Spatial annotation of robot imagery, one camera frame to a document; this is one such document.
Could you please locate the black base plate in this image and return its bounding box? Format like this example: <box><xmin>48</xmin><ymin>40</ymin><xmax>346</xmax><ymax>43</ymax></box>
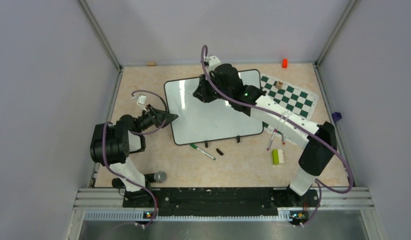
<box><xmin>122</xmin><ymin>187</ymin><xmax>318</xmax><ymax>217</ymax></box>

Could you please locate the orange block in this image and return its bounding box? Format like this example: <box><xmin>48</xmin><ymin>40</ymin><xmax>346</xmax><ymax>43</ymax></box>
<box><xmin>281</xmin><ymin>58</ymin><xmax>289</xmax><ymax>69</ymax></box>

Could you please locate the green cap marker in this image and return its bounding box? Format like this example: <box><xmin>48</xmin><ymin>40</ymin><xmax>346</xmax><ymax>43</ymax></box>
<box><xmin>189</xmin><ymin>143</ymin><xmax>216</xmax><ymax>161</ymax></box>

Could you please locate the white whiteboard black frame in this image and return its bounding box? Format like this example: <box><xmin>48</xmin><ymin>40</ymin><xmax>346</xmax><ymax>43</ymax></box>
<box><xmin>163</xmin><ymin>77</ymin><xmax>264</xmax><ymax>146</ymax></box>

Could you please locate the green lego brick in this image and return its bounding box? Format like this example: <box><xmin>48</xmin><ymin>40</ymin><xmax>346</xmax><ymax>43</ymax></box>
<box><xmin>271</xmin><ymin>149</ymin><xmax>280</xmax><ymax>166</ymax></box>

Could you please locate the green white chess mat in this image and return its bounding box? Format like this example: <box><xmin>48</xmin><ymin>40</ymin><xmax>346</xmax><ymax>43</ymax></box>
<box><xmin>260</xmin><ymin>72</ymin><xmax>320</xmax><ymax>147</ymax></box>

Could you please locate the purple block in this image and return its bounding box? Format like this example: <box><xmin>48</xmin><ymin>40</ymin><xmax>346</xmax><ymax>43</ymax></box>
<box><xmin>331</xmin><ymin>112</ymin><xmax>343</xmax><ymax>123</ymax></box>

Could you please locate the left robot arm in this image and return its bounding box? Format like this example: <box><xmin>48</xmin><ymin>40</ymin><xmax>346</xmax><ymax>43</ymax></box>
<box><xmin>90</xmin><ymin>104</ymin><xmax>179</xmax><ymax>207</ymax></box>

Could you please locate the white lego brick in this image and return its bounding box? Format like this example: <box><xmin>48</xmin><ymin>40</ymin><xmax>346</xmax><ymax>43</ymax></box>
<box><xmin>278</xmin><ymin>149</ymin><xmax>285</xmax><ymax>164</ymax></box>

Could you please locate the slotted cable duct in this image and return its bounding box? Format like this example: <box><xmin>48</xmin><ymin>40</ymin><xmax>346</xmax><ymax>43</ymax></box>
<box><xmin>84</xmin><ymin>210</ymin><xmax>292</xmax><ymax>222</ymax></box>

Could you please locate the red cap marker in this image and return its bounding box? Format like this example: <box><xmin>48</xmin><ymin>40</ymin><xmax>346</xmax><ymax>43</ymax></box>
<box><xmin>281</xmin><ymin>132</ymin><xmax>286</xmax><ymax>145</ymax></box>

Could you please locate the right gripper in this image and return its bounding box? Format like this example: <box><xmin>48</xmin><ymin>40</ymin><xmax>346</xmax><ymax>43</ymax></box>
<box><xmin>194</xmin><ymin>72</ymin><xmax>232</xmax><ymax>104</ymax></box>

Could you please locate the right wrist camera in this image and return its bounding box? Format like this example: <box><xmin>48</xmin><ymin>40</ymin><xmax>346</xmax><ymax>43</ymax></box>
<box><xmin>205</xmin><ymin>55</ymin><xmax>222</xmax><ymax>72</ymax></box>

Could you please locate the microphone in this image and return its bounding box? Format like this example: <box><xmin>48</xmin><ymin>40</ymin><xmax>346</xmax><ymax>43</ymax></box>
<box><xmin>111</xmin><ymin>171</ymin><xmax>167</xmax><ymax>189</ymax></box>

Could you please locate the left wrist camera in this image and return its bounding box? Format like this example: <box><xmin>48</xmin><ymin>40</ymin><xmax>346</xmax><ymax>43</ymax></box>
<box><xmin>136</xmin><ymin>94</ymin><xmax>147</xmax><ymax>106</ymax></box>

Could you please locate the cork stopper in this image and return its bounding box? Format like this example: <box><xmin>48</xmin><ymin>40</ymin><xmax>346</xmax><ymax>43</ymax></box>
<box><xmin>146</xmin><ymin>61</ymin><xmax>157</xmax><ymax>67</ymax></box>

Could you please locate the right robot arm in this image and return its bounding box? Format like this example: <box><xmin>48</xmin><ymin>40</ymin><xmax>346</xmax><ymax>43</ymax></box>
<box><xmin>193</xmin><ymin>63</ymin><xmax>338</xmax><ymax>206</ymax></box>

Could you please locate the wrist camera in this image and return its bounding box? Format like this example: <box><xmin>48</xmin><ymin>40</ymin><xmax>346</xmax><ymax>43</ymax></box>
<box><xmin>136</xmin><ymin>94</ymin><xmax>147</xmax><ymax>106</ymax></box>
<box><xmin>205</xmin><ymin>55</ymin><xmax>222</xmax><ymax>72</ymax></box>

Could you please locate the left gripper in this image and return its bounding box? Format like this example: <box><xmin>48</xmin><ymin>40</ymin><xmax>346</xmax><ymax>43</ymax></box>
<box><xmin>135</xmin><ymin>103</ymin><xmax>178</xmax><ymax>134</ymax></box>

